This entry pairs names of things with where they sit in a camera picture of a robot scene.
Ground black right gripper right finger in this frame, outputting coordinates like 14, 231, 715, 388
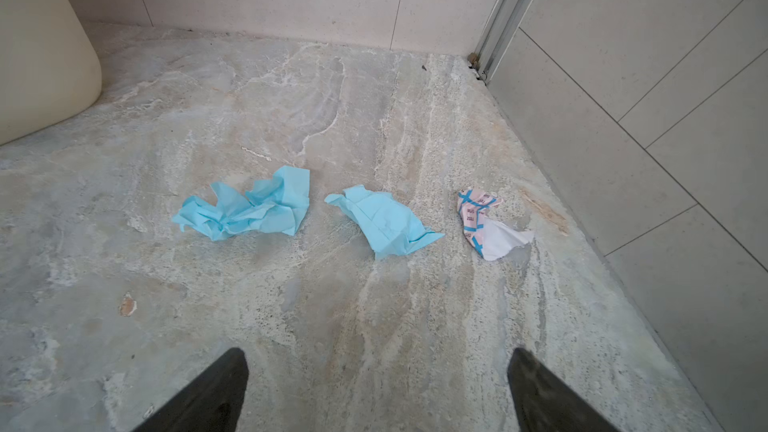
507, 347, 618, 432

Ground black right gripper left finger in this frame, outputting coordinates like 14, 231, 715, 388
135, 347, 249, 432

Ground pink white printed paper scrap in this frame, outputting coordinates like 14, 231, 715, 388
457, 188, 534, 262

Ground light blue crumpled paper scrap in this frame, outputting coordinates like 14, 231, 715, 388
172, 166, 310, 241

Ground light blue folded paper scrap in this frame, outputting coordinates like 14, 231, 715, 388
325, 185, 444, 260

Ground cream plastic trash bin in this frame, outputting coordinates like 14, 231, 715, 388
1, 0, 102, 144

